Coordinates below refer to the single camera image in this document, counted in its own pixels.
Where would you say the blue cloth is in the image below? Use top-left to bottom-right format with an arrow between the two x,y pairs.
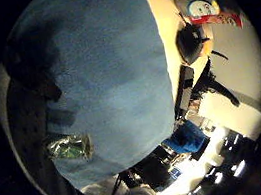
1,0 -> 188,195

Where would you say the blue bin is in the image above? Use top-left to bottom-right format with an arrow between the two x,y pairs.
158,116 -> 213,160

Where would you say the black flat bar device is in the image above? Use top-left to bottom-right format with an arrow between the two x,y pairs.
166,62 -> 203,122

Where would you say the row of ceiling lamps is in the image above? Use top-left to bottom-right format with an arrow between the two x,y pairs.
158,129 -> 261,195

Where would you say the black tripod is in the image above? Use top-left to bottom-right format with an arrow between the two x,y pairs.
185,53 -> 242,117

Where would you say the black round device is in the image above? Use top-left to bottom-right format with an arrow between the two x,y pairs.
173,19 -> 217,68

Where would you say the white cartoon snack packet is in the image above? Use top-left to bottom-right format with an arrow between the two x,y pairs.
173,0 -> 223,24

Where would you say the red snack packet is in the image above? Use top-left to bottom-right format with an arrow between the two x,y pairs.
189,7 -> 245,38

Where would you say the thin black cable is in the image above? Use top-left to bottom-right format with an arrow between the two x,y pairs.
103,174 -> 125,195

